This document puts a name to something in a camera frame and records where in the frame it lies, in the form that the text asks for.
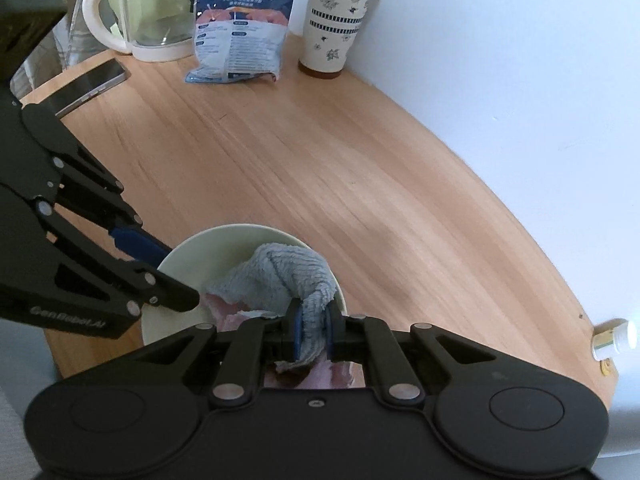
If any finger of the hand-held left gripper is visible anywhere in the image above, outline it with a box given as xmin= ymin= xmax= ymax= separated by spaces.
xmin=0 ymin=182 xmax=202 ymax=334
xmin=20 ymin=104 xmax=173 ymax=264

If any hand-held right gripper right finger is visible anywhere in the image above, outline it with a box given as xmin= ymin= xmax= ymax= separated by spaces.
xmin=322 ymin=306 xmax=501 ymax=407

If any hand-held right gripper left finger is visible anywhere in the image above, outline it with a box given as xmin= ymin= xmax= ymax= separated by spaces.
xmin=124 ymin=299 xmax=306 ymax=408

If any cream ceramic bowl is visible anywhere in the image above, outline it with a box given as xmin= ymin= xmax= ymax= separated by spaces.
xmin=141 ymin=226 xmax=349 ymax=347

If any pink and grey cloth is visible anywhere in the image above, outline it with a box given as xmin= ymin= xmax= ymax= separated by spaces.
xmin=205 ymin=242 xmax=362 ymax=391

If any grey patterned curtain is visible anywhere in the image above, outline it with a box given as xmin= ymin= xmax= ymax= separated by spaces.
xmin=11 ymin=0 xmax=111 ymax=98

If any black smartphone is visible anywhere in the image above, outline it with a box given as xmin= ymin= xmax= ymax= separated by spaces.
xmin=50 ymin=57 xmax=132 ymax=119

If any blue and white plastic packet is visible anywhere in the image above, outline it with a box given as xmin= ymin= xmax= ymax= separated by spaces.
xmin=184 ymin=0 xmax=299 ymax=85

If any small white-capped bottle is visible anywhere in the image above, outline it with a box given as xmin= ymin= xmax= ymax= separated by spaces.
xmin=592 ymin=317 xmax=639 ymax=362

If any patterned cup with red lid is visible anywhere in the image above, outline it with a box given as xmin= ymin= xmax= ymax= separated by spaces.
xmin=298 ymin=0 xmax=385 ymax=80

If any glass kettle with white handle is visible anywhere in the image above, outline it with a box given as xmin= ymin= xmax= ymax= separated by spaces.
xmin=82 ymin=0 xmax=222 ymax=64

